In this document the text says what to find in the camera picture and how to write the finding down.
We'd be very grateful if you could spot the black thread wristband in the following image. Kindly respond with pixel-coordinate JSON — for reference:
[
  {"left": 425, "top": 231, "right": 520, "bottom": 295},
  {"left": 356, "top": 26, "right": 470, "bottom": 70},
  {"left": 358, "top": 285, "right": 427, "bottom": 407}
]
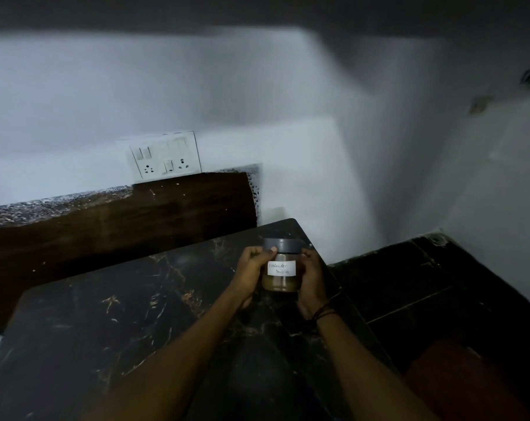
[{"left": 308, "top": 302, "right": 338, "bottom": 323}]

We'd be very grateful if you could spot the person's left forearm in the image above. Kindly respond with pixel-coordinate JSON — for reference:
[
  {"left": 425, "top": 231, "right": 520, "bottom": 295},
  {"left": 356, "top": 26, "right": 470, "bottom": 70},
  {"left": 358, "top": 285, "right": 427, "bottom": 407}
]
[{"left": 83, "top": 282, "right": 253, "bottom": 421}]

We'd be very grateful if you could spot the spice jar with white label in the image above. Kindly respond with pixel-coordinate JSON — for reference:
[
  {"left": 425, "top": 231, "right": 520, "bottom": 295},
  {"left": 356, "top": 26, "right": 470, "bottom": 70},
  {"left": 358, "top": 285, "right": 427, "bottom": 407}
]
[{"left": 261, "top": 238, "right": 303, "bottom": 293}]

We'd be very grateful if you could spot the red cloth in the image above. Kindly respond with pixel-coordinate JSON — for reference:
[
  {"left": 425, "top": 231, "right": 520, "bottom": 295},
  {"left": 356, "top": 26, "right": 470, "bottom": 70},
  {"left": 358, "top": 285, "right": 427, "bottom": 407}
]
[{"left": 405, "top": 339, "right": 530, "bottom": 421}]

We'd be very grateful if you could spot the person's right hand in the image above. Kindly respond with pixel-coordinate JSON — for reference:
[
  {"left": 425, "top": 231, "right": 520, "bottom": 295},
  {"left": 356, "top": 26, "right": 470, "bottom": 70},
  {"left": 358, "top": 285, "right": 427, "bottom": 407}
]
[{"left": 297, "top": 248, "right": 330, "bottom": 321}]

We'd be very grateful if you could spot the person's left hand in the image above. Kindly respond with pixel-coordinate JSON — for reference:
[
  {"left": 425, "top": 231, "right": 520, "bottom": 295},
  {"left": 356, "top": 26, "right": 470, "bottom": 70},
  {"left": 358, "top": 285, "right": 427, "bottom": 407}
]
[{"left": 230, "top": 246, "right": 278, "bottom": 309}]

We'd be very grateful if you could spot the dark wooden headboard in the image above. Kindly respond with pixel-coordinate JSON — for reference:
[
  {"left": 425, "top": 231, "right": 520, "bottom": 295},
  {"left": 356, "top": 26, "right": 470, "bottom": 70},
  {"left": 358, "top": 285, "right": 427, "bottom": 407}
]
[{"left": 0, "top": 172, "right": 259, "bottom": 334}]

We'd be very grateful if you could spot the white wall switch socket panel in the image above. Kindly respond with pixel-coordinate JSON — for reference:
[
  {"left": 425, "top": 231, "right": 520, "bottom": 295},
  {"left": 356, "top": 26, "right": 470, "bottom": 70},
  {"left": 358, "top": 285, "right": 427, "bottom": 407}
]
[{"left": 129, "top": 131, "right": 202, "bottom": 180}]

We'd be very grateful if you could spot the person's right forearm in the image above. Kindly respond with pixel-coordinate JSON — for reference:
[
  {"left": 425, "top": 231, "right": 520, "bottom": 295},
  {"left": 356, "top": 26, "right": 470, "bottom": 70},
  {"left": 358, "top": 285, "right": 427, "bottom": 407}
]
[{"left": 313, "top": 309, "right": 439, "bottom": 421}]

